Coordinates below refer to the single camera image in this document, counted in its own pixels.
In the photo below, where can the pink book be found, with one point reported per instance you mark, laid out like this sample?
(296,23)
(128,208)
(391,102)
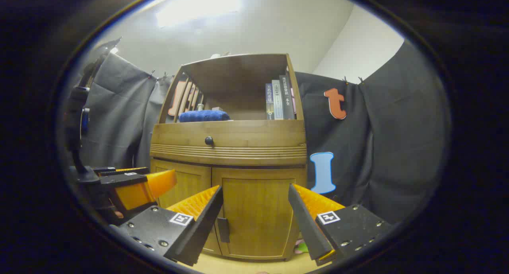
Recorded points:
(294,101)

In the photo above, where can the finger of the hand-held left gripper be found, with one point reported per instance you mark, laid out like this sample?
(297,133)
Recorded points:
(139,192)
(119,171)

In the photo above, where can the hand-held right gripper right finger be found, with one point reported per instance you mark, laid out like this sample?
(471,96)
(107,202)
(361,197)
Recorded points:
(306,226)

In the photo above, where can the wooden double-door shoe cabinet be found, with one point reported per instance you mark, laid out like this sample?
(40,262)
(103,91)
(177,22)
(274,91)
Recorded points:
(238,71)

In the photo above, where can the blue grey book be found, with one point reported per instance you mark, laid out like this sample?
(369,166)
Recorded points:
(269,103)

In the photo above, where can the pale grey book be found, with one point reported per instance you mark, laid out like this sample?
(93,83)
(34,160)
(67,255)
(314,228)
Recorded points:
(277,101)

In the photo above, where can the wooden shoe cabinet door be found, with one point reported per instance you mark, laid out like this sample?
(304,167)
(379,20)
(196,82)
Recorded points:
(258,210)
(187,182)

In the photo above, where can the blue folded towel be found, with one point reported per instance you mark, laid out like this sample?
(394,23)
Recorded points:
(203,116)

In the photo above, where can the dark book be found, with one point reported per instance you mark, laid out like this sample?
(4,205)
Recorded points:
(287,97)

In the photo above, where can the green pink plush toy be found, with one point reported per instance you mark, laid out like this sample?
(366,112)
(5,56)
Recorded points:
(302,248)

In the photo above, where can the wooden cabinet drawer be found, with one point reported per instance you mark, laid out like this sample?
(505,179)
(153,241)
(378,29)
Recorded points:
(258,133)

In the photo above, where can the small white object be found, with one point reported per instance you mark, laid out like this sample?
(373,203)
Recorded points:
(220,55)

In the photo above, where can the black round drawer knob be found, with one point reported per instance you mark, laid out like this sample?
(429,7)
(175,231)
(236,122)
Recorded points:
(209,140)

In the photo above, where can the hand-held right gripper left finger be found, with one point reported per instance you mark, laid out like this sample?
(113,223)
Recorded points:
(203,230)

